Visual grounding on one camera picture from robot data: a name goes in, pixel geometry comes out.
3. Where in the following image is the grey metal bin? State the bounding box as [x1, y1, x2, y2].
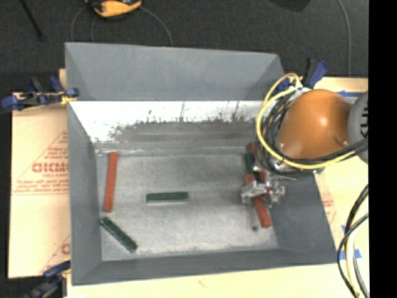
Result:
[64, 42, 339, 287]

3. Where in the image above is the dark green flat block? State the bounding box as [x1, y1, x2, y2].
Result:
[99, 216, 138, 254]
[145, 191, 190, 204]
[243, 153, 256, 176]

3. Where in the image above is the brown cardboard board, red print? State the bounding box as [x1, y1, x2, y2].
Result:
[7, 68, 369, 279]

